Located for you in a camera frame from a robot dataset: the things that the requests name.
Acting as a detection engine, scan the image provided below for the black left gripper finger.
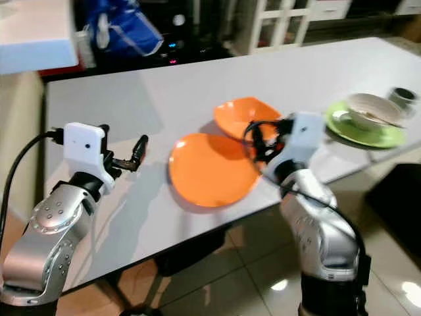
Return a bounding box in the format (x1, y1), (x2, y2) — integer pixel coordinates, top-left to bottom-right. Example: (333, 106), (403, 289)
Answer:
(133, 135), (149, 171)

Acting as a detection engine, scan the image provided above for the orange deep bowl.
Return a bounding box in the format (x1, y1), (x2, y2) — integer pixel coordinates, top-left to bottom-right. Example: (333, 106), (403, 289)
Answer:
(214, 97), (284, 143)

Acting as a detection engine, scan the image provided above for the orange flat plate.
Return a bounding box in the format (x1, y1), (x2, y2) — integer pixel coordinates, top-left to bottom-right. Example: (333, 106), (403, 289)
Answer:
(169, 133), (264, 208)

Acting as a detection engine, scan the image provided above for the green plate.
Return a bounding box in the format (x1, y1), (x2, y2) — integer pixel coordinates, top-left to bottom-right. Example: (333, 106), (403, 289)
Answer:
(324, 100), (407, 149)

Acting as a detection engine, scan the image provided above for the white bowl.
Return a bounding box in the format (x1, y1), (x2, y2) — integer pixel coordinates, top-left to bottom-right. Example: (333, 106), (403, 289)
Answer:
(346, 93), (406, 131)

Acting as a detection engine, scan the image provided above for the blue plastic bag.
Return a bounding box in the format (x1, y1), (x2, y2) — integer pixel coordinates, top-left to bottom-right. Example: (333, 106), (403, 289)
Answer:
(82, 0), (165, 58)

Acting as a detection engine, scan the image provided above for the black appliance with lights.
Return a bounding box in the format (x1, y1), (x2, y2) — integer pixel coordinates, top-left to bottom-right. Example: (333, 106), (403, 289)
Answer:
(79, 0), (244, 70)

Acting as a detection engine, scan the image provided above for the small dark cup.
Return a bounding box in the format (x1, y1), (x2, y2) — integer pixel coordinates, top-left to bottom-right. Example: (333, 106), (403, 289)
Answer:
(388, 87), (419, 110)

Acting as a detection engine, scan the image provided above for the white raised counter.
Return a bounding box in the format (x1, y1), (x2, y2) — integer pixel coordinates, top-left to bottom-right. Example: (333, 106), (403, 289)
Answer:
(0, 0), (81, 76)

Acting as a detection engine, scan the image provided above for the black robot torso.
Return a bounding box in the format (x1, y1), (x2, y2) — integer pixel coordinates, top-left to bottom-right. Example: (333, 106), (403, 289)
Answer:
(299, 273), (370, 316)

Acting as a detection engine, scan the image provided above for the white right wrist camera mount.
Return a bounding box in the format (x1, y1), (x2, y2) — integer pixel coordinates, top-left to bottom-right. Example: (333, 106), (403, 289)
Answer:
(263, 111), (327, 182)

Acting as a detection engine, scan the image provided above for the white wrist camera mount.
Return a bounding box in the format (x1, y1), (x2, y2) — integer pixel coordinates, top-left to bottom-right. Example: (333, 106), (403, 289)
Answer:
(64, 122), (109, 186)
(263, 111), (327, 182)

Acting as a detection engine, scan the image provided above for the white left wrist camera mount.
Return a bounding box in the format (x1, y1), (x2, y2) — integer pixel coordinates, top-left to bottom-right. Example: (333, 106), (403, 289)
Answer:
(64, 122), (109, 186)

